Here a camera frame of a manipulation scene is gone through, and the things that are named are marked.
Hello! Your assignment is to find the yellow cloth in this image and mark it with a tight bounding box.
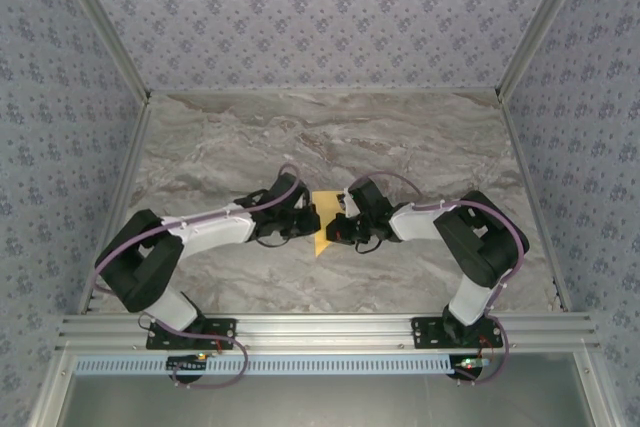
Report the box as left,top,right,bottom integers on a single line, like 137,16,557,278
310,189,341,258

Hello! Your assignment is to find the small adapter board with LED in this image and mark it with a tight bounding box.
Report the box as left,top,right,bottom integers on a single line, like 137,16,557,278
166,352,209,373
452,354,489,378

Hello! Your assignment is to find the grey metal tray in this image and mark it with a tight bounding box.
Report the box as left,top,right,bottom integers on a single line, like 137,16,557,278
29,351,616,427

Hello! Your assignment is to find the aluminium mounting rail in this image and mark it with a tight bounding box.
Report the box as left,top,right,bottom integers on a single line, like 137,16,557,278
54,312,601,354

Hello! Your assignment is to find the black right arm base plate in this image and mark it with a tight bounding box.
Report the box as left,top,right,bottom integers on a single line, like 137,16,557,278
409,316,504,351

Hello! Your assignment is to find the slotted pale cable duct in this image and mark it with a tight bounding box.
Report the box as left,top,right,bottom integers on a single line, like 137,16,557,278
73,357,564,377

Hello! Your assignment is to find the aluminium side rail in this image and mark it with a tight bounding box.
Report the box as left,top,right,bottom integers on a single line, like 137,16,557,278
499,96,571,316
74,96,154,316

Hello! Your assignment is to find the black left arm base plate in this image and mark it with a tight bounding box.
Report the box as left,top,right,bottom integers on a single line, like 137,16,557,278
144,316,239,351

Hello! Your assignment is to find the aluminium frame post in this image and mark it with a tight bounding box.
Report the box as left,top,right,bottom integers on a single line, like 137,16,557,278
49,0,154,103
494,0,601,103

